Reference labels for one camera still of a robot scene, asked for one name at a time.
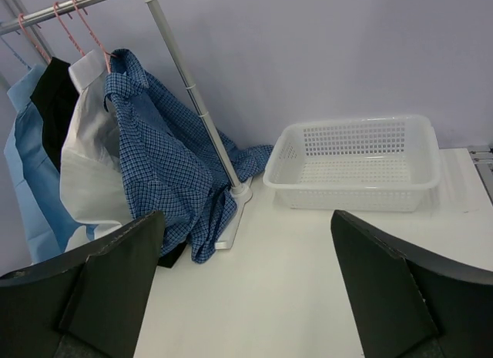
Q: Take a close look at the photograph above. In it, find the pink hanger of white shirt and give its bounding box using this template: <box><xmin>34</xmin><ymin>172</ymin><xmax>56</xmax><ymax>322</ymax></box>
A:
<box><xmin>52</xmin><ymin>2</ymin><xmax>86</xmax><ymax>57</ymax></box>

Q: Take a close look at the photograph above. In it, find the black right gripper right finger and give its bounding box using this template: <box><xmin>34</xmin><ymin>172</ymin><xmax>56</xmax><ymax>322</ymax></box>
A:
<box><xmin>330</xmin><ymin>210</ymin><xmax>492</xmax><ymax>357</ymax></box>

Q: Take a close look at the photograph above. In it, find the blue checked shirt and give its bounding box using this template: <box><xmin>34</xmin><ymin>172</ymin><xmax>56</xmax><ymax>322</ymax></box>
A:
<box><xmin>103</xmin><ymin>48</ymin><xmax>275</xmax><ymax>265</ymax></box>

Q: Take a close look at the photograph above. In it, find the white shirt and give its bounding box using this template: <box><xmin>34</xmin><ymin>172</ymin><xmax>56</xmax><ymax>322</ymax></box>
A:
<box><xmin>60</xmin><ymin>50</ymin><xmax>132</xmax><ymax>251</ymax></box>

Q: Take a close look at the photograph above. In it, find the aluminium frame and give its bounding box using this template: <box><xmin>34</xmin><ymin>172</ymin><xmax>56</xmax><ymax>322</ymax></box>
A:
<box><xmin>468</xmin><ymin>144</ymin><xmax>493</xmax><ymax>202</ymax></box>

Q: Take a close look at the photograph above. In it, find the pink hanger of checked shirt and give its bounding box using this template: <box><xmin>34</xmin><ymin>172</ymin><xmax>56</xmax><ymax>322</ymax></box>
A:
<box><xmin>72</xmin><ymin>0</ymin><xmax>112</xmax><ymax>73</ymax></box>

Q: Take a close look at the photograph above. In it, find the white clothes rack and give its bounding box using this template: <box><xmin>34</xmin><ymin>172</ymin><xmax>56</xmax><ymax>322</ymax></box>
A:
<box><xmin>1</xmin><ymin>0</ymin><xmax>253</xmax><ymax>250</ymax></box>

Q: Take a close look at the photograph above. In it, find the light blue shirt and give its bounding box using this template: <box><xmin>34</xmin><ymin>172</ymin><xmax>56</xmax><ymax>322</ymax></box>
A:
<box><xmin>4</xmin><ymin>65</ymin><xmax>96</xmax><ymax>263</ymax></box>

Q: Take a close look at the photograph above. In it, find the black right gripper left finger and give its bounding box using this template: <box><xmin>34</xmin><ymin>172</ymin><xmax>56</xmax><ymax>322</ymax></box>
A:
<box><xmin>1</xmin><ymin>211</ymin><xmax>165</xmax><ymax>357</ymax></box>

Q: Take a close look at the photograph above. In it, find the pink hanger of black shirt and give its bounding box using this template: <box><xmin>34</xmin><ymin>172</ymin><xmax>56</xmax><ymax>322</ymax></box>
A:
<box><xmin>17</xmin><ymin>13</ymin><xmax>51</xmax><ymax>65</ymax></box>

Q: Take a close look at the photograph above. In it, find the white plastic basket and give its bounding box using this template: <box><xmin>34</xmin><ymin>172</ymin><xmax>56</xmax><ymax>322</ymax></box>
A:
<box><xmin>263</xmin><ymin>115</ymin><xmax>441</xmax><ymax>212</ymax></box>

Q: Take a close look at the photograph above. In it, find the black shirt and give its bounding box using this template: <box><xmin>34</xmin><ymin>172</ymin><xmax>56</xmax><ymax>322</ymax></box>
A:
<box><xmin>30</xmin><ymin>57</ymin><xmax>79</xmax><ymax>172</ymax></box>

